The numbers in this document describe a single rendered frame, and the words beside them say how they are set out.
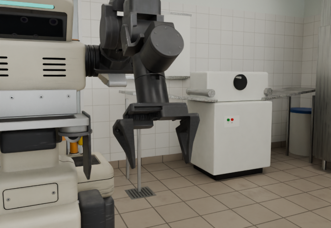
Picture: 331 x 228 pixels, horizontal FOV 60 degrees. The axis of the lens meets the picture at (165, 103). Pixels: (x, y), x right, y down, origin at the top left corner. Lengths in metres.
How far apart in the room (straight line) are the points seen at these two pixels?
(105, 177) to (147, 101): 0.63
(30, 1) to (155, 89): 0.35
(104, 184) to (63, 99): 0.46
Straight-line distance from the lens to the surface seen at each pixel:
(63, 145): 1.08
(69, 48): 0.74
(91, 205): 0.94
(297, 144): 4.66
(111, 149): 3.65
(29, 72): 0.74
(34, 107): 0.73
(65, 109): 0.73
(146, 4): 0.56
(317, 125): 3.92
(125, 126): 0.45
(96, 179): 1.08
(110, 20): 0.67
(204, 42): 4.07
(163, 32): 0.47
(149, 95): 0.49
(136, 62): 0.53
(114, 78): 0.78
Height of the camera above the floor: 1.13
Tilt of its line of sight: 5 degrees down
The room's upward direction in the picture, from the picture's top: straight up
